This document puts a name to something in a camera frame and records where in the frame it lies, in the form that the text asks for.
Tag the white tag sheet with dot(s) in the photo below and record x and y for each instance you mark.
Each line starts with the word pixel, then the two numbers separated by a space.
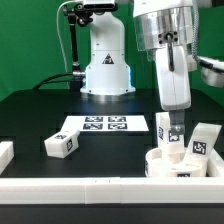
pixel 131 123

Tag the white round stool seat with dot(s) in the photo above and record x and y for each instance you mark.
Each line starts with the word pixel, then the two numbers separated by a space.
pixel 173 166

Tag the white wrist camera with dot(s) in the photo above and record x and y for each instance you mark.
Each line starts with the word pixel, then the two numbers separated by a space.
pixel 212 72

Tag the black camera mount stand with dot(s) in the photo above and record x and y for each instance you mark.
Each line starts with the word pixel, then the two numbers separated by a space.
pixel 76 15

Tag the white left fence wall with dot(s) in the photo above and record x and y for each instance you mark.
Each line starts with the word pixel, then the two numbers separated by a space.
pixel 6 154

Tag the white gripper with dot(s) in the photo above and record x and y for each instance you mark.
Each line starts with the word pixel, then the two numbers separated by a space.
pixel 174 88

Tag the white overhead camera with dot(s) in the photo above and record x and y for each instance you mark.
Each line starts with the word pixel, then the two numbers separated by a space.
pixel 98 4

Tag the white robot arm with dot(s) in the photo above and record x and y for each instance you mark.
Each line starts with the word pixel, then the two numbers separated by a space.
pixel 169 29

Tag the white fence wall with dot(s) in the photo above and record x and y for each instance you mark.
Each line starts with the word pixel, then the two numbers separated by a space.
pixel 216 168
pixel 111 190
pixel 6 154

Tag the white front fence wall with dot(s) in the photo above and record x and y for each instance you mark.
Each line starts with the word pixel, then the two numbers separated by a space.
pixel 111 190

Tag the white right fence wall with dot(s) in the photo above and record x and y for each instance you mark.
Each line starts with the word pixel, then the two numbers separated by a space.
pixel 216 168

